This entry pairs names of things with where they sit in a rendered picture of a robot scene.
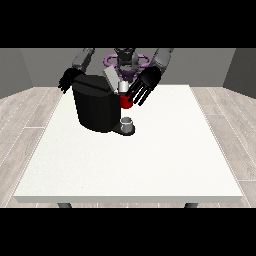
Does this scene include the small grey cup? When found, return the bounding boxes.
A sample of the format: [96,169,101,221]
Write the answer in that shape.
[120,116,135,133]

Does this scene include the small grey coffee pod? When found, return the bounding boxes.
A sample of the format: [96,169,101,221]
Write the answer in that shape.
[118,80,130,94]

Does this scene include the black coffee machine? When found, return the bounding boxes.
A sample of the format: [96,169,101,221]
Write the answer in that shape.
[71,73,136,136]

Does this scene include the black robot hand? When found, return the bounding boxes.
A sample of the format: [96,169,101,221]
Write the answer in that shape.
[127,66,163,107]
[57,67,85,95]

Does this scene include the pale grey machine lid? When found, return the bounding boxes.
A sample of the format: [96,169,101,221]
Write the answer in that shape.
[102,65,121,95]

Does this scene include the grey robot trunk purple rings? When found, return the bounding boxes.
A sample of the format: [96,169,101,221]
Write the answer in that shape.
[103,48,155,82]

